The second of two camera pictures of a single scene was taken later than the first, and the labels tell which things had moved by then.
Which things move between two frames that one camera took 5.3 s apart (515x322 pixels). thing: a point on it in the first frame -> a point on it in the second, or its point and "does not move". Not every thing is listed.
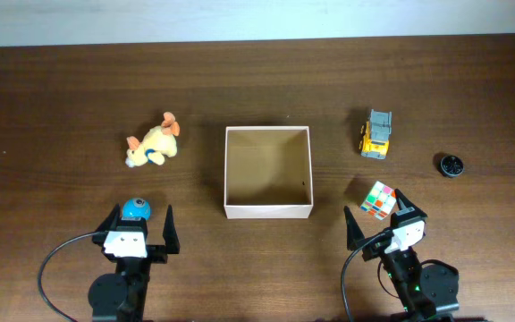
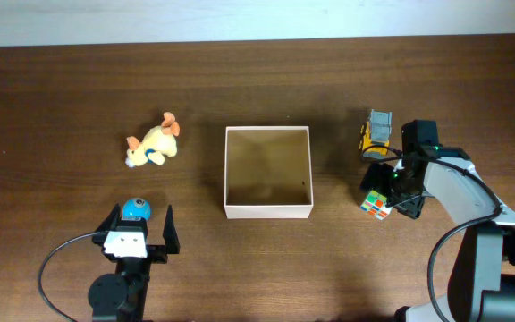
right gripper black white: (354, 236) -> (375, 176)
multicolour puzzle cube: (379, 201) does not move
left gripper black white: (158, 253) does not move
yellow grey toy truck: (375, 135) does not move
